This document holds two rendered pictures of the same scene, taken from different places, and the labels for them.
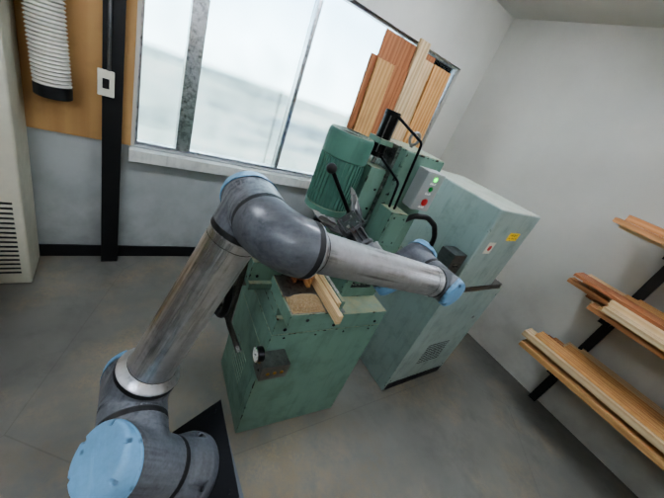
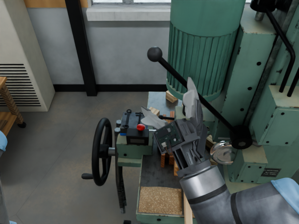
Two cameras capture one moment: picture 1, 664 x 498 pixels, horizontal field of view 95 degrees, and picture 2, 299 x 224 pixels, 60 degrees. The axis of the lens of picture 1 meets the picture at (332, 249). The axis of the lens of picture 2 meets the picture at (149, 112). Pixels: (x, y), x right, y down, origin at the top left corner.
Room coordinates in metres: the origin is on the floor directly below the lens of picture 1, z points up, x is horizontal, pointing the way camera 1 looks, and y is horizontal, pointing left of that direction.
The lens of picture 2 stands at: (0.61, -0.22, 1.72)
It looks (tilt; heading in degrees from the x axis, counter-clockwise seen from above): 46 degrees down; 41
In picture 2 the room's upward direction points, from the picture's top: straight up
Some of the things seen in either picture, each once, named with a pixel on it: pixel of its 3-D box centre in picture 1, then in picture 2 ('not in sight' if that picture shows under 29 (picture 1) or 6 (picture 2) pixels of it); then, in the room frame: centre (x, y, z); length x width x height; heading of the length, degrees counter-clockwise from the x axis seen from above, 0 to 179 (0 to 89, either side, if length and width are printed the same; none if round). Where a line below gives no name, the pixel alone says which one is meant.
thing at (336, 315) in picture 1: (310, 274); (185, 157); (1.11, 0.04, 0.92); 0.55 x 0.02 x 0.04; 37
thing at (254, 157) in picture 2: not in sight; (248, 162); (1.16, -0.15, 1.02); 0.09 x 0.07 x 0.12; 37
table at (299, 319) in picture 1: (279, 270); (157, 145); (1.11, 0.18, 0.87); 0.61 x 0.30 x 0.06; 37
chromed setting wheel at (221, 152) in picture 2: not in sight; (228, 152); (1.16, -0.09, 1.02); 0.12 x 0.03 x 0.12; 127
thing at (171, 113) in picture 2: not in sight; (171, 136); (1.15, 0.14, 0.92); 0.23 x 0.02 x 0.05; 37
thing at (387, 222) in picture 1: (386, 225); (280, 117); (1.19, -0.17, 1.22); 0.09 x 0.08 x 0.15; 127
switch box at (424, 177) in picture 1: (423, 189); not in sight; (1.26, -0.25, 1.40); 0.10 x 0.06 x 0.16; 127
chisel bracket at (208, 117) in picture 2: not in sight; (193, 122); (1.19, 0.08, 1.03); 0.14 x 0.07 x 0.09; 127
